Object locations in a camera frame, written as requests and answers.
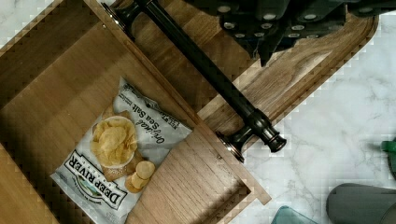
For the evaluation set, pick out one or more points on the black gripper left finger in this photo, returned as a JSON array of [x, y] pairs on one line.
[[255, 26]]

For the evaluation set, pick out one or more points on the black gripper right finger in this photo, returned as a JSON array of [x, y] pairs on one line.
[[302, 20]]

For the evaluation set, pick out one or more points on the wooden drawer with black handle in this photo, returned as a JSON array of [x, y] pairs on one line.
[[58, 74]]

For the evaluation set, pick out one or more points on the green object at edge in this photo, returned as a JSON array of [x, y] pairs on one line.
[[390, 148]]

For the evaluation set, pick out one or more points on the dark grey cylindrical canister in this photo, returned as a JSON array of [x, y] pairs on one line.
[[351, 203]]

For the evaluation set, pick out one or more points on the Deep River chips bag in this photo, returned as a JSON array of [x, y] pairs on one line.
[[118, 155]]

